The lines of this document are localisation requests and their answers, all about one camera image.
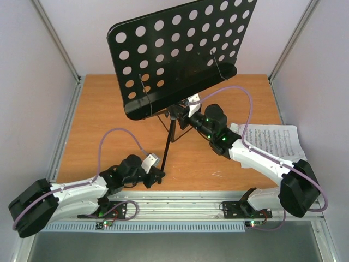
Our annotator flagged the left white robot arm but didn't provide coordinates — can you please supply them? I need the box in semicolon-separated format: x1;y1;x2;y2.
8;154;165;238

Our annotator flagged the black tripod music stand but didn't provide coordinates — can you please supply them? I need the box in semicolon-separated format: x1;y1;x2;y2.
105;0;258;172

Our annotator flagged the sheet music page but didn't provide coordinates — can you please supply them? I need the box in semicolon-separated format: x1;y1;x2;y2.
244;124;307;162

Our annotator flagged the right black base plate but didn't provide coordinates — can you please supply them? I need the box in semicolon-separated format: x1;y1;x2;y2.
219;201;273;219

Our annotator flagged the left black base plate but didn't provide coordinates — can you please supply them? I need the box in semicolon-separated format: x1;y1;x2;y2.
77;201;128;219

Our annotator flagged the grey slotted cable duct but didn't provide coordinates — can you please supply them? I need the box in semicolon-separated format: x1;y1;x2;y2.
42;221;245;233

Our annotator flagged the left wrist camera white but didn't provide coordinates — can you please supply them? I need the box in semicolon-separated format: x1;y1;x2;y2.
141;153;160;174

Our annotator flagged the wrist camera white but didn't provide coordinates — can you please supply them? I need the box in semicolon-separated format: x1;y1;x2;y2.
141;153;160;174
185;93;201;118

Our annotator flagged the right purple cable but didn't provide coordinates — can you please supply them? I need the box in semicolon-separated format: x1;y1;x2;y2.
188;86;328;232

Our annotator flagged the aluminium front rail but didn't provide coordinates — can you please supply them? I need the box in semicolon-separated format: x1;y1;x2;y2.
26;190;325;222

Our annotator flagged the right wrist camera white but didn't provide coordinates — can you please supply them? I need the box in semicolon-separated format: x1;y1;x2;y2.
185;93;201;118

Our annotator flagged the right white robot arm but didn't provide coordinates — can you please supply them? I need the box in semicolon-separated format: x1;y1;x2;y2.
174;104;320;218

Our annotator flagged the aluminium frame rail left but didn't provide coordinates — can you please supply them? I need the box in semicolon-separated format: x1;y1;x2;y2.
31;1;82;182

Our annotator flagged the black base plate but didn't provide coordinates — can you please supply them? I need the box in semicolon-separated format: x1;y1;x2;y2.
219;201;273;219
77;201;128;219

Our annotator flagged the aluminium frame rail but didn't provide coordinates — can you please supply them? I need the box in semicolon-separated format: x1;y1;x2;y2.
31;1;82;182
268;0;321;123

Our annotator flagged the aluminium frame rail right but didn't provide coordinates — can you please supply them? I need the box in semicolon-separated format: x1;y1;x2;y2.
268;0;321;123

